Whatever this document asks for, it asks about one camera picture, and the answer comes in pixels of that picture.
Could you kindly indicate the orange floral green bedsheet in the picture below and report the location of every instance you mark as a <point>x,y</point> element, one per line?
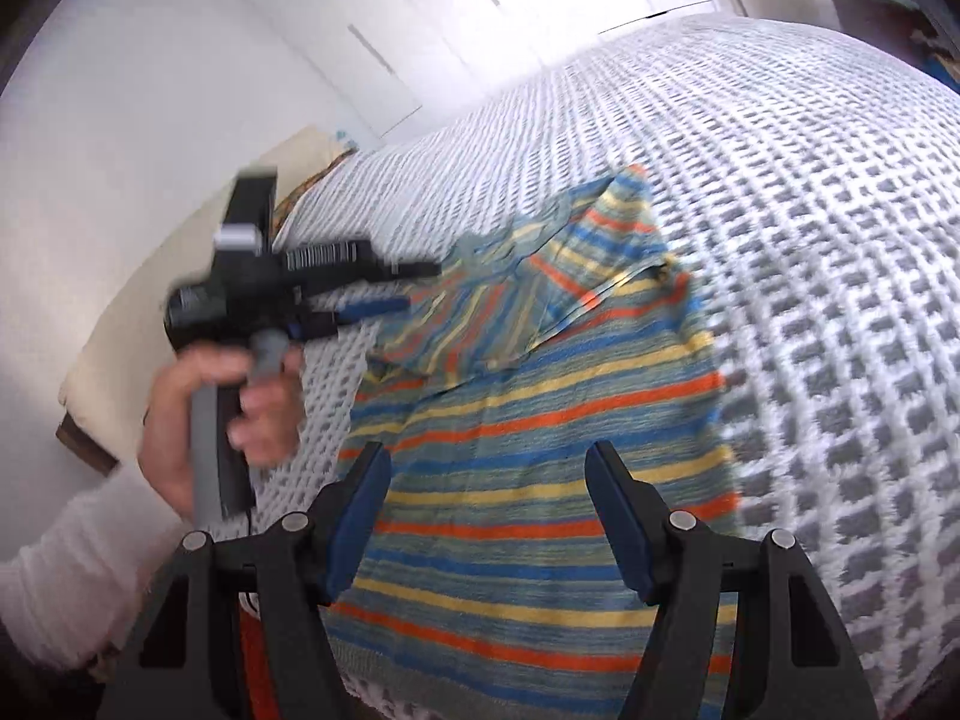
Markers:
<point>283,209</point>

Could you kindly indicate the cream padded headboard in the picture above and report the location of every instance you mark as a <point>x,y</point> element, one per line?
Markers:
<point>169,301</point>

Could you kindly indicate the person's left hand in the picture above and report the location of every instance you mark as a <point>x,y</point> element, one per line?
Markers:
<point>206,401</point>

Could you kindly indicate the white sleeved left forearm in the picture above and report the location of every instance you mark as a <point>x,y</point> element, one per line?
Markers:
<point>78,589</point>

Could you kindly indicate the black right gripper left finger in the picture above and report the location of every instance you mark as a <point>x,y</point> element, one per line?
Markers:
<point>184,656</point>

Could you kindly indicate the white grey checkered blanket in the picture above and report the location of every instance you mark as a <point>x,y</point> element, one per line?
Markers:
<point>809,184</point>

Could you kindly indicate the dark wooden side furniture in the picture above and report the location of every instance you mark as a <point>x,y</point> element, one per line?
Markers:
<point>900,28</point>

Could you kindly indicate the colourful striped knit sweater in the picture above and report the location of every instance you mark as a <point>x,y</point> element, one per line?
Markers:
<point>488,589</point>

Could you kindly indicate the white wardrobe doors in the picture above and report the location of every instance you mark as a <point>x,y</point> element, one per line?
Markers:
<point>408,66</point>

